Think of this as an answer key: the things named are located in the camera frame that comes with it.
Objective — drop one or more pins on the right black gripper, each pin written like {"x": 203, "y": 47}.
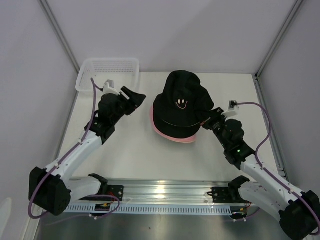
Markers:
{"x": 214, "y": 114}

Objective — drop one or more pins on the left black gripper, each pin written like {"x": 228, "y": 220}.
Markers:
{"x": 134, "y": 101}

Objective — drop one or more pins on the black smiley bucket hat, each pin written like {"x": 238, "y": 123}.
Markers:
{"x": 182, "y": 100}

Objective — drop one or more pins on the beige bucket hat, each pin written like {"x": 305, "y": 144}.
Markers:
{"x": 186, "y": 141}

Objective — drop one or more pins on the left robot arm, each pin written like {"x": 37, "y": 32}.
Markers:
{"x": 101, "y": 126}

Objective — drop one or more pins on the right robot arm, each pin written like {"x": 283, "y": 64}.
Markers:
{"x": 297, "y": 211}

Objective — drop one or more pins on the white plastic basket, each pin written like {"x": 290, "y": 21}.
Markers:
{"x": 122, "y": 71}

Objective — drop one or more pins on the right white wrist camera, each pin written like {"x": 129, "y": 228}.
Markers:
{"x": 233, "y": 109}

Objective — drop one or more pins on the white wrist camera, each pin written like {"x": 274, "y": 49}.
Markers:
{"x": 233, "y": 109}
{"x": 109, "y": 88}

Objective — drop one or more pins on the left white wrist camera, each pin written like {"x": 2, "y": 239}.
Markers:
{"x": 109, "y": 88}

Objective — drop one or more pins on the right aluminium corner post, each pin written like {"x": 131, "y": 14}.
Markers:
{"x": 281, "y": 34}

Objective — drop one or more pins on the aluminium corner post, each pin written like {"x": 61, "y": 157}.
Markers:
{"x": 281, "y": 34}
{"x": 52, "y": 20}

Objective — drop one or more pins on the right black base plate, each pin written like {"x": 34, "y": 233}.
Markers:
{"x": 224, "y": 195}

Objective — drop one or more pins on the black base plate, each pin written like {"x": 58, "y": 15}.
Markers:
{"x": 112, "y": 190}
{"x": 224, "y": 195}

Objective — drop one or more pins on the aluminium mounting rail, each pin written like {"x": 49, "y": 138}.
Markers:
{"x": 160, "y": 190}

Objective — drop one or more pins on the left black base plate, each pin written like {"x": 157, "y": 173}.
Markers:
{"x": 112, "y": 190}

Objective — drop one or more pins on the white slotted cable duct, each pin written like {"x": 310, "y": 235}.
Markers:
{"x": 151, "y": 209}

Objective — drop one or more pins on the left aluminium corner post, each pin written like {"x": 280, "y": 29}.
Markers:
{"x": 52, "y": 20}

